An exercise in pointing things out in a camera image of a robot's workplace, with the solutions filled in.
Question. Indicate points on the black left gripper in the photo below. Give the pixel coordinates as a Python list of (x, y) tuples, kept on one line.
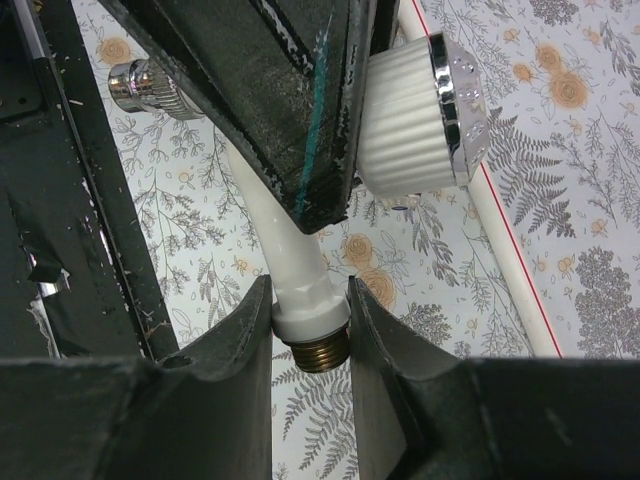
[(76, 276)]

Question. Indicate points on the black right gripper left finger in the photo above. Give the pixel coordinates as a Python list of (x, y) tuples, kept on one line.
[(203, 412)]

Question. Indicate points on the floral pattern mat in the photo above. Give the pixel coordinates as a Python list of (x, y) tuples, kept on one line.
[(562, 88)]

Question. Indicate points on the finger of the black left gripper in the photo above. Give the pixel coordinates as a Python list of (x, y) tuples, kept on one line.
[(284, 81)]

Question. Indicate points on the white pipe frame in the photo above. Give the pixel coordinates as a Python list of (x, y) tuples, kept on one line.
[(446, 268)]

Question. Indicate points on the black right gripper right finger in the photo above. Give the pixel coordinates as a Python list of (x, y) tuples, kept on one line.
[(422, 413)]

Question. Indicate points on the white water faucet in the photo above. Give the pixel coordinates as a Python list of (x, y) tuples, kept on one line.
[(424, 127)]

